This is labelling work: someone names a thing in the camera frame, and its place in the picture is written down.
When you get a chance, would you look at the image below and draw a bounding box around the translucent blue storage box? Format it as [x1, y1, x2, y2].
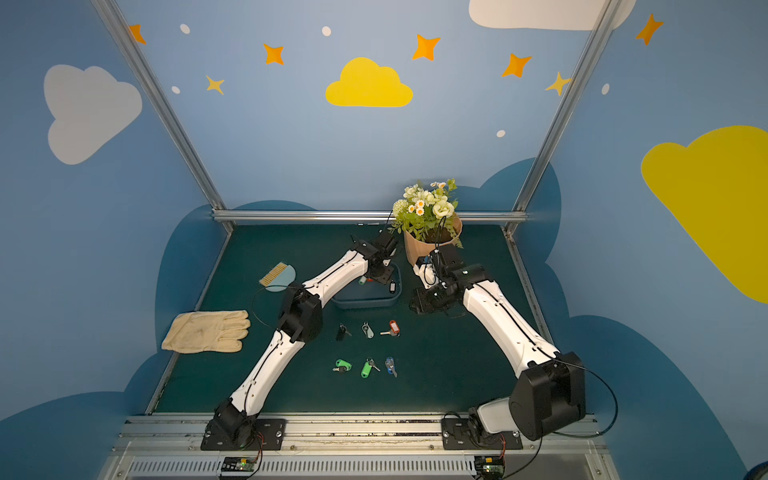
[331, 265, 402, 310]

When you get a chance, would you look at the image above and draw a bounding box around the red tag key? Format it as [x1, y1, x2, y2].
[381, 320, 401, 337]

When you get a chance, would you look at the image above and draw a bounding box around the white tag key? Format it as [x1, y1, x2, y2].
[361, 323, 374, 339]

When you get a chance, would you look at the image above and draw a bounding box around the black fob key bunch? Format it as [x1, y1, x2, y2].
[335, 324, 352, 342]

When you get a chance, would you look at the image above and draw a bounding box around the blue tag key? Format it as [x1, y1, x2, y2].
[385, 357, 398, 377]

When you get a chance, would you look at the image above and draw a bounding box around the green tag key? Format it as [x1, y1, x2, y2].
[360, 358, 380, 379]
[333, 359, 352, 372]

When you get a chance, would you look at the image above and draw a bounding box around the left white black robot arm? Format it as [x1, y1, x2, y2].
[201, 231, 398, 451]

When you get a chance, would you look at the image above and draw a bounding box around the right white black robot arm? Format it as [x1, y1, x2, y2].
[411, 245, 586, 440]

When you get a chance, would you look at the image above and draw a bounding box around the white artificial flower bouquet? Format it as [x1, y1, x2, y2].
[390, 179, 460, 244]

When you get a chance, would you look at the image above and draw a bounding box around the beige cloth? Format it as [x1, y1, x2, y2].
[161, 310, 251, 354]

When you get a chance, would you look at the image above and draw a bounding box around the right green circuit board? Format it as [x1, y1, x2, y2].
[473, 455, 506, 480]

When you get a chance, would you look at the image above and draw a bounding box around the green circuit board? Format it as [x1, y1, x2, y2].
[473, 455, 506, 480]
[220, 456, 258, 477]

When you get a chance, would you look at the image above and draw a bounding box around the left green circuit board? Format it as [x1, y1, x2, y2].
[220, 456, 258, 477]

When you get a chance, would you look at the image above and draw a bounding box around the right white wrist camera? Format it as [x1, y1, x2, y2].
[413, 257, 438, 290]

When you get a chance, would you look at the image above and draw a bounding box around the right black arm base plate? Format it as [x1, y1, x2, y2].
[440, 414, 523, 451]

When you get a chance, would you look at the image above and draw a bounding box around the aluminium back frame bar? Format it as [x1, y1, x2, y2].
[212, 209, 527, 224]

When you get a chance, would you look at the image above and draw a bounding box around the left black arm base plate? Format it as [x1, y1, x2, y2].
[200, 418, 287, 451]

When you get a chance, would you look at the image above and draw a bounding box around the aluminium front rail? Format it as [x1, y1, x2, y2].
[99, 412, 619, 479]

